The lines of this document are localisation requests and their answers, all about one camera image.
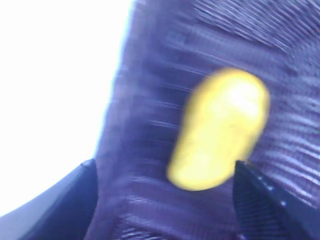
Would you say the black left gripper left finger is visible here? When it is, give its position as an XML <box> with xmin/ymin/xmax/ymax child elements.
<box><xmin>0</xmin><ymin>159</ymin><xmax>97</xmax><ymax>240</ymax></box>

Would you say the yellow mango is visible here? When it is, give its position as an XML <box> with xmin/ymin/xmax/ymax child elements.
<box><xmin>166</xmin><ymin>68</ymin><xmax>270</xmax><ymax>191</ymax></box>

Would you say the black wicker basket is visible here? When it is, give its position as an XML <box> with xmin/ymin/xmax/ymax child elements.
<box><xmin>85</xmin><ymin>0</ymin><xmax>320</xmax><ymax>240</ymax></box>

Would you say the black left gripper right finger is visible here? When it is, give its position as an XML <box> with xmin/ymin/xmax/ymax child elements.
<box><xmin>232</xmin><ymin>160</ymin><xmax>320</xmax><ymax>240</ymax></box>

